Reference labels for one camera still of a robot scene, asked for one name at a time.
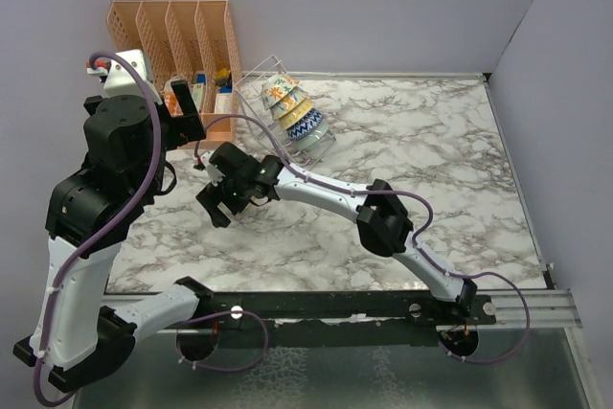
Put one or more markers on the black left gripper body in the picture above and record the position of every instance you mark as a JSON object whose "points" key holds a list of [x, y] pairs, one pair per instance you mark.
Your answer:
{"points": [[174, 131]]}

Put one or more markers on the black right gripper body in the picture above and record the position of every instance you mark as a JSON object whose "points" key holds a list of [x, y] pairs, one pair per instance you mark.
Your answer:
{"points": [[232, 194]]}

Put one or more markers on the yellow sun blue bowl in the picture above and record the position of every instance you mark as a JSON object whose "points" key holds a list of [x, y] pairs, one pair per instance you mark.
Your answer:
{"points": [[296, 114]]}

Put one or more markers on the orange flower bowl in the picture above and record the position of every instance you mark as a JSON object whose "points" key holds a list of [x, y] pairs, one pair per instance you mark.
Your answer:
{"points": [[275, 88]]}

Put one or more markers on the red patterned bowl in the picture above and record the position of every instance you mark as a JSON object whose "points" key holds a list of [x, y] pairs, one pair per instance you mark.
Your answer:
{"points": [[305, 125]]}

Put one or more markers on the plain teal bowl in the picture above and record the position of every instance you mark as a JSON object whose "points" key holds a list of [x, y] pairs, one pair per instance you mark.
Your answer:
{"points": [[319, 133]]}

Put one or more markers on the blue yellow floral bowl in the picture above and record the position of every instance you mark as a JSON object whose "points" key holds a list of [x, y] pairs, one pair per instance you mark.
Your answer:
{"points": [[287, 103]]}

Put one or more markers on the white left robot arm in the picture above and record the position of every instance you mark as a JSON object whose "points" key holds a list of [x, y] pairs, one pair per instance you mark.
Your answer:
{"points": [[78, 339]]}

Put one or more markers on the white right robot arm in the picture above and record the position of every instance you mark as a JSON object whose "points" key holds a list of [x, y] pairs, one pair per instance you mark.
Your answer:
{"points": [[238, 179]]}

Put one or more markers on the items in organizer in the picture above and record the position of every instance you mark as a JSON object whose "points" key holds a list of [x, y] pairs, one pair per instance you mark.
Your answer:
{"points": [[207, 99]]}

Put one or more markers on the orange plastic file organizer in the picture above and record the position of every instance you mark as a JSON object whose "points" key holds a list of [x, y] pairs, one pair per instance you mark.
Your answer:
{"points": [[179, 37]]}

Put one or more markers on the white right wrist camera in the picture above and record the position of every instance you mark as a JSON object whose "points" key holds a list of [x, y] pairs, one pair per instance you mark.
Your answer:
{"points": [[214, 173]]}

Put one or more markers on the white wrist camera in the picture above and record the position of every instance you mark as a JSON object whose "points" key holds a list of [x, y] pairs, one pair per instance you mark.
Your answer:
{"points": [[115, 79], [214, 173]]}

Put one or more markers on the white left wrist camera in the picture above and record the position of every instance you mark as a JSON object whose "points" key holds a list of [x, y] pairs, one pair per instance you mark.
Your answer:
{"points": [[115, 79]]}

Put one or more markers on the white wire dish rack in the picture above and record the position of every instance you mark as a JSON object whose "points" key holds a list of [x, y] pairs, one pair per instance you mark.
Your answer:
{"points": [[248, 89]]}

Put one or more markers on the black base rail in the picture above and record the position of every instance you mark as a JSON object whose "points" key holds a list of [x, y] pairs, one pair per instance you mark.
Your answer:
{"points": [[331, 319]]}

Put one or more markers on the aluminium rail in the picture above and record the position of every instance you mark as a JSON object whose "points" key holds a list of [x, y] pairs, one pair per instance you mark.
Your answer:
{"points": [[548, 308]]}

